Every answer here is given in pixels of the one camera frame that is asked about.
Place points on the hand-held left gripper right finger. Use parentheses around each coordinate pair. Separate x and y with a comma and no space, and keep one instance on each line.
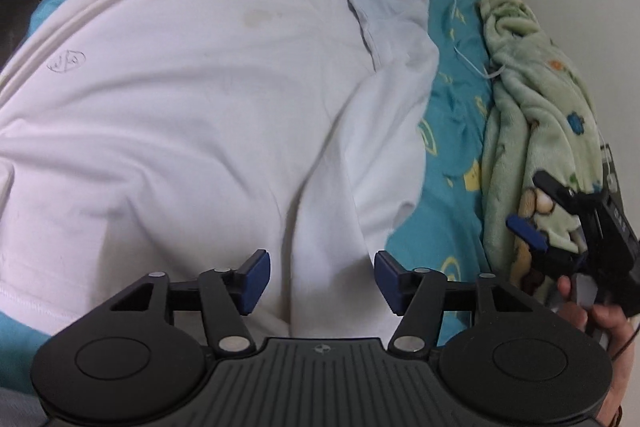
(387,281)

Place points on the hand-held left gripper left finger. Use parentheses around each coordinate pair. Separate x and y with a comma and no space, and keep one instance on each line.
(255,282)

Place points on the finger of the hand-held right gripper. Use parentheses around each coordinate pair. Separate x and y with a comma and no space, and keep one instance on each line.
(527,232)
(555,187)

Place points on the white t-shirt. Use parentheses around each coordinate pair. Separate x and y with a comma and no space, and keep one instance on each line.
(200,107)

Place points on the person's right forearm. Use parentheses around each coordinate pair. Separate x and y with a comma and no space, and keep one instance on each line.
(620,387)

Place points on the person's right hand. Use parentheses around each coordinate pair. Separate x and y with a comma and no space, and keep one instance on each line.
(615,327)

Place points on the green fleece printed blanket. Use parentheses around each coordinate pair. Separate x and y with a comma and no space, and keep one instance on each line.
(540,117)

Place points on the teal printed bed sheet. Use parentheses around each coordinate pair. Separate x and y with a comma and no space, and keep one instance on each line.
(450,147)

